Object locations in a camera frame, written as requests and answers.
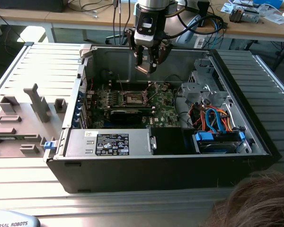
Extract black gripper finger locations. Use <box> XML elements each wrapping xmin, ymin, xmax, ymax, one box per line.
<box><xmin>148</xmin><ymin>43</ymin><xmax>173</xmax><ymax>75</ymax></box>
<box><xmin>125</xmin><ymin>27</ymin><xmax>145</xmax><ymax>67</ymax></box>

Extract CPU with silver top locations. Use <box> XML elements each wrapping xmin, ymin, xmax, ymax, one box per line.
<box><xmin>134</xmin><ymin>61</ymin><xmax>152</xmax><ymax>75</ymax></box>

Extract CPU socket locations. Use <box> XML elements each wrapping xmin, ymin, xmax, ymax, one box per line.
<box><xmin>119</xmin><ymin>90</ymin><xmax>148</xmax><ymax>106</ymax></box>

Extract CPU cooler with fins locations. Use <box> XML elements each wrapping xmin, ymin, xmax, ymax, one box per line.
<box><xmin>229</xmin><ymin>6</ymin><xmax>246</xmax><ymax>24</ymax></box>

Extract white power adapter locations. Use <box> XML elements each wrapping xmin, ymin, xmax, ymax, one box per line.
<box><xmin>194</xmin><ymin>37</ymin><xmax>205</xmax><ymax>49</ymax></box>

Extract green motherboard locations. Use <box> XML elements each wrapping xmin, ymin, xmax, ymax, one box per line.
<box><xmin>85</xmin><ymin>81</ymin><xmax>182</xmax><ymax>130</ymax></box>

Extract metal drive cage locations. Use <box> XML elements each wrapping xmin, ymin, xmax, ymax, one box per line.
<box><xmin>180</xmin><ymin>58</ymin><xmax>231</xmax><ymax>108</ymax></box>

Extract black graphics card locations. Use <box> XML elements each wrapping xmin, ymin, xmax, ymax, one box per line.
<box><xmin>108</xmin><ymin>107</ymin><xmax>150</xmax><ymax>125</ymax></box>

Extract wooden desk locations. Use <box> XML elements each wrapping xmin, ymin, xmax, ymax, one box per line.
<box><xmin>196</xmin><ymin>0</ymin><xmax>284</xmax><ymax>43</ymax></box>
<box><xmin>0</xmin><ymin>0</ymin><xmax>138</xmax><ymax>44</ymax></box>

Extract silver metal device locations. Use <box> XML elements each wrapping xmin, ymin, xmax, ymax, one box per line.
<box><xmin>244</xmin><ymin>9</ymin><xmax>261</xmax><ymax>24</ymax></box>

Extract grey power supply unit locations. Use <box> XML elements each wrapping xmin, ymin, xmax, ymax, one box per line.
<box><xmin>63</xmin><ymin>129</ymin><xmax>155</xmax><ymax>158</ymax></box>

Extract hard disk in blue carrier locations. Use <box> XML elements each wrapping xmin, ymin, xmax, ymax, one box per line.
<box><xmin>193</xmin><ymin>131</ymin><xmax>247</xmax><ymax>155</ymax></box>

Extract blue cardboard box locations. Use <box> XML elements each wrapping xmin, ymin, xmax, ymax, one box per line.
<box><xmin>253</xmin><ymin>0</ymin><xmax>284</xmax><ymax>9</ymax></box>

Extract black PC case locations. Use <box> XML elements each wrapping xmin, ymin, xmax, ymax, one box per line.
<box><xmin>44</xmin><ymin>44</ymin><xmax>283</xmax><ymax>194</ymax></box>

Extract clear plastic bag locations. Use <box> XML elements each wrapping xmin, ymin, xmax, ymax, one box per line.
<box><xmin>262</xmin><ymin>9</ymin><xmax>284</xmax><ymax>26</ymax></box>

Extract black stand leg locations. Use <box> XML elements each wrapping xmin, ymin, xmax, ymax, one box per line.
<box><xmin>273</xmin><ymin>29</ymin><xmax>284</xmax><ymax>70</ymax></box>

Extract black equipment box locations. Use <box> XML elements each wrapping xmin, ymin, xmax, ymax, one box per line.
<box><xmin>0</xmin><ymin>0</ymin><xmax>65</xmax><ymax>13</ymax></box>

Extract grey parts rack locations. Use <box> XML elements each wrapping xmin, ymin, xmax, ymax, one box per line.
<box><xmin>0</xmin><ymin>82</ymin><xmax>69</xmax><ymax>159</ymax></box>

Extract brown-haired person's head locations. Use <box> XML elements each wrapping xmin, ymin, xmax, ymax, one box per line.
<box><xmin>204</xmin><ymin>170</ymin><xmax>284</xmax><ymax>227</ymax></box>

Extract pale blue teach pendant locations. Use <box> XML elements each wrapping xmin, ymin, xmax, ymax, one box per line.
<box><xmin>0</xmin><ymin>210</ymin><xmax>41</xmax><ymax>227</ymax></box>

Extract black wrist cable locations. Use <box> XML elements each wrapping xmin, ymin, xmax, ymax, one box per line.
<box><xmin>164</xmin><ymin>13</ymin><xmax>225</xmax><ymax>40</ymax></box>

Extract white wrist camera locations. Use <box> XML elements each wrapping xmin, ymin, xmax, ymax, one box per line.
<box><xmin>133</xmin><ymin>14</ymin><xmax>157</xmax><ymax>46</ymax></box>

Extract thin black fan wire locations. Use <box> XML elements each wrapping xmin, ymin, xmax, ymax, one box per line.
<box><xmin>164</xmin><ymin>74</ymin><xmax>183</xmax><ymax>95</ymax></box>

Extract red yellow power wires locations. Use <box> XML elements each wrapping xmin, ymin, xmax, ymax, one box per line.
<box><xmin>189</xmin><ymin>104</ymin><xmax>206</xmax><ymax>131</ymax></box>

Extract blue wire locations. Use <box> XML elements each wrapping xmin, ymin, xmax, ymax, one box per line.
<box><xmin>204</xmin><ymin>105</ymin><xmax>224</xmax><ymax>136</ymax></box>

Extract orange wire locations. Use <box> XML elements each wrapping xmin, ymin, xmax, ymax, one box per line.
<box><xmin>214</xmin><ymin>107</ymin><xmax>234</xmax><ymax>132</ymax></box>

